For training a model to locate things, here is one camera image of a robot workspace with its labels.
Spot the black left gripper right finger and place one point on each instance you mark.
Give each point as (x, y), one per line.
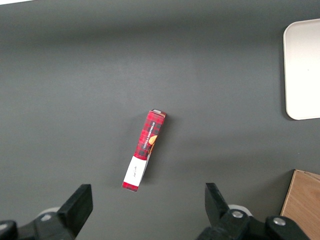
(220, 217)

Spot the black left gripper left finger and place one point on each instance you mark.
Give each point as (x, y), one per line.
(67, 217)

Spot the beige plastic tray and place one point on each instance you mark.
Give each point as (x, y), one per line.
(303, 72)

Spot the wooden two-drawer cabinet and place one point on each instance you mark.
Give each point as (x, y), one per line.
(305, 197)

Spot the red plaid cookie box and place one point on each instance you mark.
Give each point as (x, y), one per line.
(147, 140)

